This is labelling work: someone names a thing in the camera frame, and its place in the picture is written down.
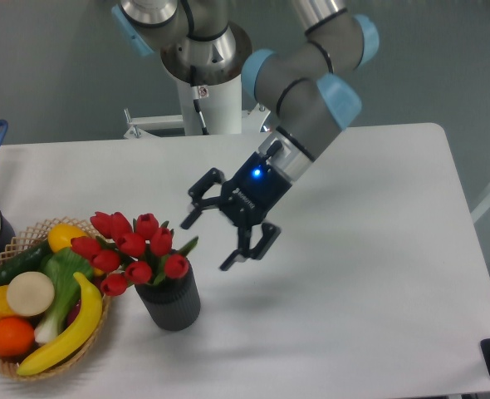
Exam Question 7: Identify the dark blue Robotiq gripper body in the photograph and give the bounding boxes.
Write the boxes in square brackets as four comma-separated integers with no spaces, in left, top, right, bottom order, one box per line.
[218,153,292,228]

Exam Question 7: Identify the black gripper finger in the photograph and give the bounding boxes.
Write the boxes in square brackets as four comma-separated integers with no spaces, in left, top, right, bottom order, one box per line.
[219,222,281,271]
[180,168,225,229]

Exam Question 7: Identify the red tulip bouquet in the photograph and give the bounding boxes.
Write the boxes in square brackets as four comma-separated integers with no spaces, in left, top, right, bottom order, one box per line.
[71,212,198,297]

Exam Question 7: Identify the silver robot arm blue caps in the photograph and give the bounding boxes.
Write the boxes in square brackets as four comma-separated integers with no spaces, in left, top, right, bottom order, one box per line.
[111,1,380,269]

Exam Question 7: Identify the dark grey ribbed vase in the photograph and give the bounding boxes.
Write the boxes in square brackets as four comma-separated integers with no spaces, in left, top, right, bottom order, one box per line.
[135,267,201,332]

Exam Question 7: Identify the yellow squash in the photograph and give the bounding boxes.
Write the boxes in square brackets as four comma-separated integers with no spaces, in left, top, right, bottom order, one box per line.
[41,224,105,283]

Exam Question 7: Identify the green bok choy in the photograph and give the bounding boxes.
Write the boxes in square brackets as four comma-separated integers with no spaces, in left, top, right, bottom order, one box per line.
[34,248,94,346]

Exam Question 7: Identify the yellow banana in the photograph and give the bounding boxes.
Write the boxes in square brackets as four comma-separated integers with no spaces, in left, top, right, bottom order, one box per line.
[17,272,103,377]

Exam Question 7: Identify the woven wicker basket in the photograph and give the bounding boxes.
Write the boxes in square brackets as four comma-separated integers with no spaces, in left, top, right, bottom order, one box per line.
[0,216,111,382]

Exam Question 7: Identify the green cucumber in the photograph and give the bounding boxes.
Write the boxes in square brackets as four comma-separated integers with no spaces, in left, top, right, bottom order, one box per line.
[0,240,52,286]

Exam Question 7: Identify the beige round disc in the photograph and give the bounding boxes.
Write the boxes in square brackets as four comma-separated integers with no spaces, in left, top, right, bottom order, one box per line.
[7,272,55,317]

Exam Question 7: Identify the orange fruit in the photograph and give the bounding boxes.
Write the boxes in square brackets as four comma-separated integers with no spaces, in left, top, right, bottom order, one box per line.
[0,317,35,357]

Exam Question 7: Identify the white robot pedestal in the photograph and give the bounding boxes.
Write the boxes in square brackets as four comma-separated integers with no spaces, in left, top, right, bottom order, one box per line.
[122,20,276,140]

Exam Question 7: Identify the black cable on pedestal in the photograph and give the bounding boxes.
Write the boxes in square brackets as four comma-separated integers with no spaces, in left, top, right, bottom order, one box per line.
[189,65,210,135]

